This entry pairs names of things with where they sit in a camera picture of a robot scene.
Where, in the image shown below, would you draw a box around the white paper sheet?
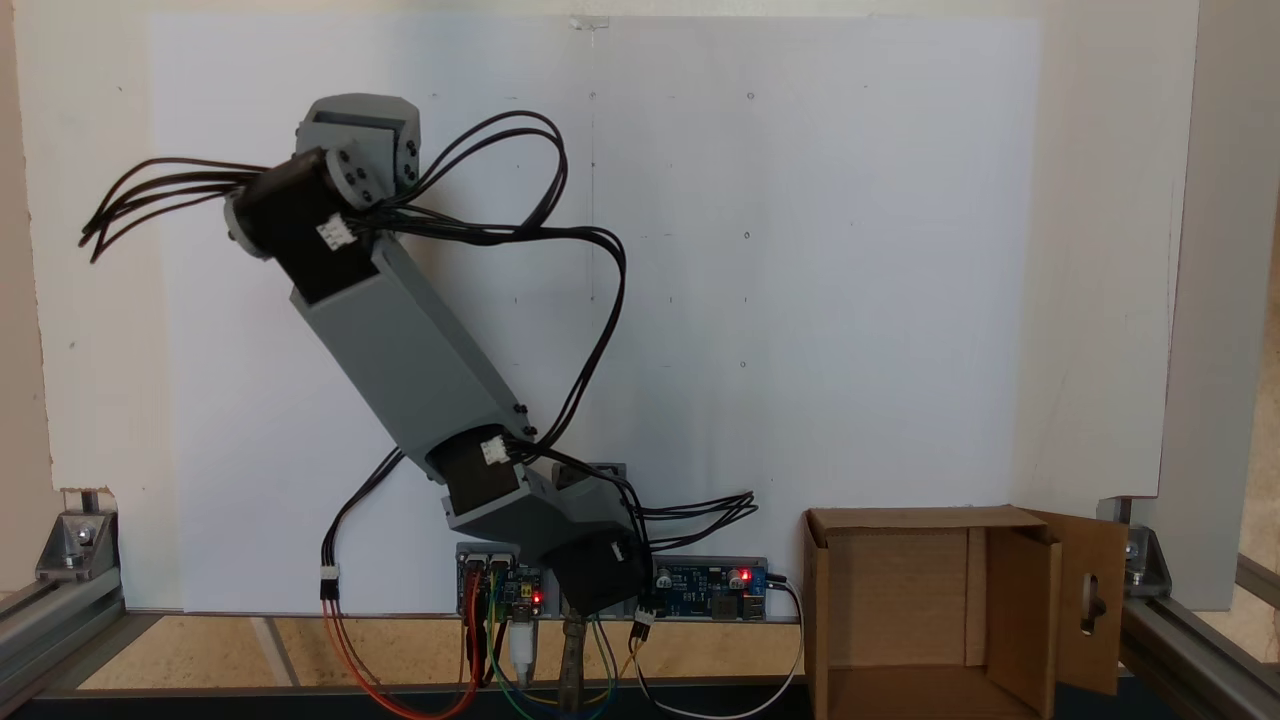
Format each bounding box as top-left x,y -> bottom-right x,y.
148,12 -> 1043,614

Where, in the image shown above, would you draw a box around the motor driver circuit board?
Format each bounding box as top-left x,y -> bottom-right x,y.
456,544 -> 549,619

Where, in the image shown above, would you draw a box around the white usb plug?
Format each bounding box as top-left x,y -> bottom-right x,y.
508,598 -> 542,693

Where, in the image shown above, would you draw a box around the blue power circuit board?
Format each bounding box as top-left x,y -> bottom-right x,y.
650,556 -> 772,622

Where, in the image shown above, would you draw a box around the brown cardboard box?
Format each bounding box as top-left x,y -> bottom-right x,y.
803,505 -> 1131,720

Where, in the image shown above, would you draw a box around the black arm servo cable bundle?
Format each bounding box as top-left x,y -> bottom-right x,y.
78,110 -> 761,533

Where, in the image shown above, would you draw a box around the black base cable with connector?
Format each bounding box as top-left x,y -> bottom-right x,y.
319,446 -> 407,602

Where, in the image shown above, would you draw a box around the metal corner bracket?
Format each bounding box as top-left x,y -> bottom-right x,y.
35,488 -> 122,583
1122,522 -> 1174,594

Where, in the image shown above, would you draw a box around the orange and red wires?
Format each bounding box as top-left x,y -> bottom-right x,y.
322,597 -> 484,720

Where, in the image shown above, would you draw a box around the green jumper wire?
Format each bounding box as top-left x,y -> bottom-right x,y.
487,574 -> 624,720

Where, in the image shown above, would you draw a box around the grey braided cable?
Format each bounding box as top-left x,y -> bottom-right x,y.
559,612 -> 594,717

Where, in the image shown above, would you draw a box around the aluminium frame post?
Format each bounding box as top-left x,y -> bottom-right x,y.
1120,553 -> 1280,720
0,570 -> 127,707

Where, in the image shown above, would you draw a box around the thin white cable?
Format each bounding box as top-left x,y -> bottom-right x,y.
634,577 -> 807,720

